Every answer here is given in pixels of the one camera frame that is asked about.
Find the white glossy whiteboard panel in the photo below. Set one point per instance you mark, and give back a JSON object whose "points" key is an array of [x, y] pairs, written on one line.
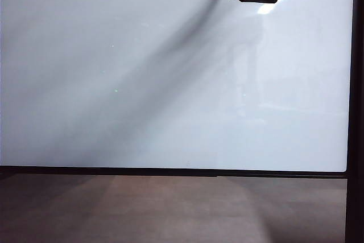
{"points": [[142, 98]]}

